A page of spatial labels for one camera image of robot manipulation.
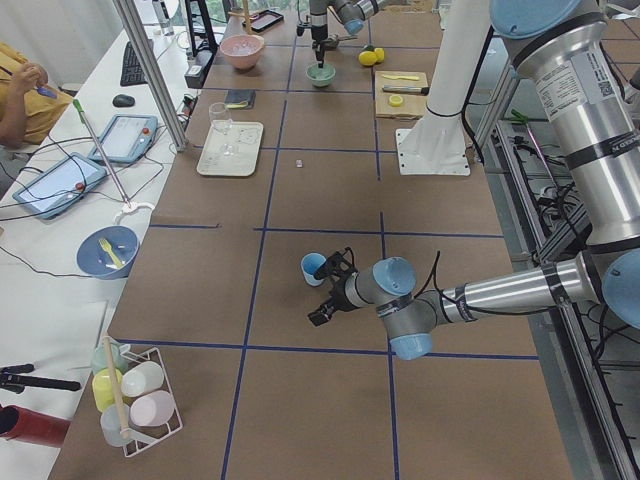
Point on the yellow lemon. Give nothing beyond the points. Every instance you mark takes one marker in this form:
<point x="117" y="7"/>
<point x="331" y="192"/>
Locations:
<point x="367" y="58"/>

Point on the black tripod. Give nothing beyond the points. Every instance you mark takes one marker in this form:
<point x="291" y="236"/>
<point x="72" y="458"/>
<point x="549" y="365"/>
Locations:
<point x="16" y="379"/>

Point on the clear wine glass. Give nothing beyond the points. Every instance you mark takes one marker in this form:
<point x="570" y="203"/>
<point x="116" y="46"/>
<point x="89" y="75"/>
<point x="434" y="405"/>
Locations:
<point x="221" y="124"/>

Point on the person in yellow shirt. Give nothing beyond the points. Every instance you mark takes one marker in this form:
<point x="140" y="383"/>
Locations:
<point x="30" y="106"/>

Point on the wooden cutting board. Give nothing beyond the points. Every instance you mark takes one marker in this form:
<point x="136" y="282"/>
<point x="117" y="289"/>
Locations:
<point x="400" y="94"/>

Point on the yellow plastic fork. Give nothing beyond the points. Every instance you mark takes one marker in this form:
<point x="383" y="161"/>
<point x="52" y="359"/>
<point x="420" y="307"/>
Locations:
<point x="108" y="249"/>

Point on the black computer mouse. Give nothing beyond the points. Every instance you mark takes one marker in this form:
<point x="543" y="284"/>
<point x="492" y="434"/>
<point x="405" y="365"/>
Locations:
<point x="123" y="101"/>

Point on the cream bear serving tray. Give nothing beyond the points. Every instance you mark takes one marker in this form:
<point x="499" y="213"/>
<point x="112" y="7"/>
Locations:
<point x="247" y="138"/>

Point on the light green bowl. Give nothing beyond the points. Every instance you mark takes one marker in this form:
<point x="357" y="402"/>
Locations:
<point x="320" y="76"/>

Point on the near blue teach pendant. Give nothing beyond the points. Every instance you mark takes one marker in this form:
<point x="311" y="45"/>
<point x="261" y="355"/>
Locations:
<point x="59" y="187"/>

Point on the lemon half slice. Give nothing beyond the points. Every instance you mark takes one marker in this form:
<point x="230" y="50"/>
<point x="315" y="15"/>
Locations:
<point x="395" y="100"/>

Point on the light blue plastic cup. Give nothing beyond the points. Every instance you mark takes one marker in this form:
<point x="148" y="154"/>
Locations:
<point x="310" y="264"/>

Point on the grey folded cloth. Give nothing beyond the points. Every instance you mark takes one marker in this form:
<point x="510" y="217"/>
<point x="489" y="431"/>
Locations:
<point x="240" y="98"/>

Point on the yellow plastic knife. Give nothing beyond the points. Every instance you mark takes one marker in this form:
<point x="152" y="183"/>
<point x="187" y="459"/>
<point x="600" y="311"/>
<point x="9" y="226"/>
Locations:
<point x="401" y="77"/>

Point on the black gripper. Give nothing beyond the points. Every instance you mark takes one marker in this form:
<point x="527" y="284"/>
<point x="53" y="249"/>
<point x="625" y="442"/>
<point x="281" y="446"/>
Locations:
<point x="318" y="30"/>
<point x="341" y="283"/>

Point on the black keyboard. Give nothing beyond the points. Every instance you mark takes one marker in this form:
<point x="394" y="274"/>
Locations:
<point x="132" y="73"/>

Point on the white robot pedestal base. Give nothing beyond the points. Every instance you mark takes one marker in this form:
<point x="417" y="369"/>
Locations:
<point x="436" y="144"/>

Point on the far blue teach pendant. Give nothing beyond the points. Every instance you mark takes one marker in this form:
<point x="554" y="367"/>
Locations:
<point x="127" y="137"/>

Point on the yellow mango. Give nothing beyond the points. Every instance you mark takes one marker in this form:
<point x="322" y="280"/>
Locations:
<point x="380" y="54"/>

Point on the red bottle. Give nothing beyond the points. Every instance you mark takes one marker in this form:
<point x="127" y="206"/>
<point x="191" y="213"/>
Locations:
<point x="32" y="427"/>

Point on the steel muddler black tip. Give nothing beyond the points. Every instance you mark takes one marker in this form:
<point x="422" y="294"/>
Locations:
<point x="410" y="90"/>

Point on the blue bowl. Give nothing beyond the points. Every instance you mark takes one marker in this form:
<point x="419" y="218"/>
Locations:
<point x="92" y="260"/>

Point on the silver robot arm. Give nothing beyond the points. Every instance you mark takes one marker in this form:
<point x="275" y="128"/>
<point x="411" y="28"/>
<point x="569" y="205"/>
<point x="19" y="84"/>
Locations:
<point x="351" y="14"/>
<point x="556" y="44"/>

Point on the white wire cup rack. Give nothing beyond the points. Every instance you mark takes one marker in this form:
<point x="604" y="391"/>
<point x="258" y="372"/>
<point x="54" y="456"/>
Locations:
<point x="134" y="397"/>

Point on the wooden cup stand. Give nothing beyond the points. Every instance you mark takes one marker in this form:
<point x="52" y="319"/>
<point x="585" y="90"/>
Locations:
<point x="240" y="9"/>

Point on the pink bowl with ice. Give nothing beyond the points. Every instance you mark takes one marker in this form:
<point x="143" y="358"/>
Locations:
<point x="242" y="51"/>

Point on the aluminium frame post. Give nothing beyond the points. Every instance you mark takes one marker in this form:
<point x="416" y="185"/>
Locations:
<point x="134" y="28"/>

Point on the blue teach pendant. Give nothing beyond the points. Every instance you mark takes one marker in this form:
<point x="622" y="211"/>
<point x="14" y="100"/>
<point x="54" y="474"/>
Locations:
<point x="59" y="187"/>
<point x="127" y="137"/>

